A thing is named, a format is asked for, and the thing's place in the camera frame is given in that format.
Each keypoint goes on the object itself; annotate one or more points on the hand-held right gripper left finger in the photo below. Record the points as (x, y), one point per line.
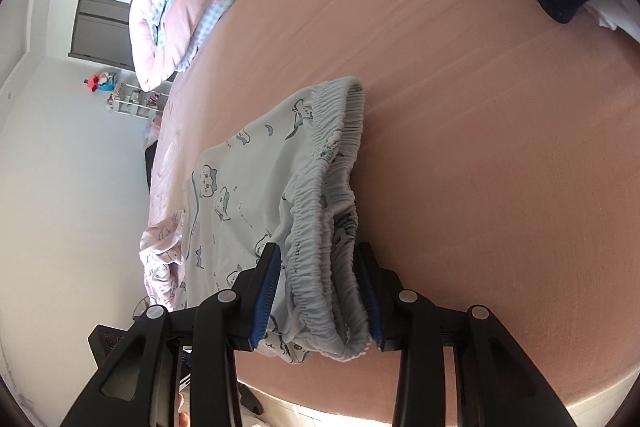
(265, 302)

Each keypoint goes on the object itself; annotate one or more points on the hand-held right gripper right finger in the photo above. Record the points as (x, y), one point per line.
(370, 307)

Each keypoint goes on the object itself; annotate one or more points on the white cartoon print shorts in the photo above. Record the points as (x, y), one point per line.
(240, 187)

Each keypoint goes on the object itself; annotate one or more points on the pink printed pajama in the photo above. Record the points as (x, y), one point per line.
(160, 257)

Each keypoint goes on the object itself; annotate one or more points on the black bag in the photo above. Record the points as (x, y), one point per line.
(149, 167)

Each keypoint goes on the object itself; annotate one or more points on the bed with pink sheet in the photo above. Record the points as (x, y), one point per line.
(475, 132)

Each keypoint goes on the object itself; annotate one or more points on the white shelf rack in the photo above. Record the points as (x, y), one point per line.
(135, 99)

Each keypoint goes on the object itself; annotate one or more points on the red blue plush toy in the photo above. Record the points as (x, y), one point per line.
(100, 82)

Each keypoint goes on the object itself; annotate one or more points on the grey door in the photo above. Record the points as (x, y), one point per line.
(100, 32)

